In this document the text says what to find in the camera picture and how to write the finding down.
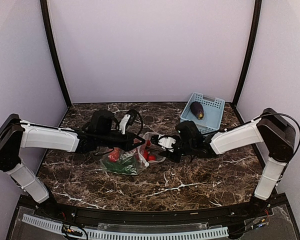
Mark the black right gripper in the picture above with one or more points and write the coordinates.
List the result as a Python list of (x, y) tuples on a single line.
[(176, 158)]

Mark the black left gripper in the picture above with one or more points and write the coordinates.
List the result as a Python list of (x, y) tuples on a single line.
[(128, 144)]

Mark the clear zip top bag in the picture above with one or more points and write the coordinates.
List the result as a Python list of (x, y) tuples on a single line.
[(142, 164)]

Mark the purple fake eggplant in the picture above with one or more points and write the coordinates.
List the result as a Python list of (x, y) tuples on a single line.
[(197, 110)]

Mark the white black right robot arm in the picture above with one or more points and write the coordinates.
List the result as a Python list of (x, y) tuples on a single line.
[(271, 128)]

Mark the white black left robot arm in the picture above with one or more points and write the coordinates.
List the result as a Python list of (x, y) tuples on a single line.
[(103, 130)]

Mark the red fake tomato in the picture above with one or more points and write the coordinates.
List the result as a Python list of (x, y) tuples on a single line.
[(114, 155)]

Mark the green fake vegetable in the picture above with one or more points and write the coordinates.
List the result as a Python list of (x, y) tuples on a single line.
[(124, 166)]

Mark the light blue perforated basket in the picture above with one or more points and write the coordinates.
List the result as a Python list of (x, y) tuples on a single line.
[(213, 109)]

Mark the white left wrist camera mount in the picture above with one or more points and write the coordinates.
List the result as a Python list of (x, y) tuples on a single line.
[(123, 124)]

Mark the black front mounting rail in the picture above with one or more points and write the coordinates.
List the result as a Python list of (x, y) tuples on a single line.
[(92, 217)]

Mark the white slotted cable duct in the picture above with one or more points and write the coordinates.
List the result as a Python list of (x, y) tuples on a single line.
[(107, 231)]

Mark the black corner frame post left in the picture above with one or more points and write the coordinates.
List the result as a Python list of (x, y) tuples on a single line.
[(53, 52)]

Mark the black corner frame post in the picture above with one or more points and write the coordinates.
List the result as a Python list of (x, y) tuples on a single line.
[(53, 52), (248, 53)]

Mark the black corner frame post right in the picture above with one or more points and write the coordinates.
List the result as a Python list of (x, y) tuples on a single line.
[(248, 53)]

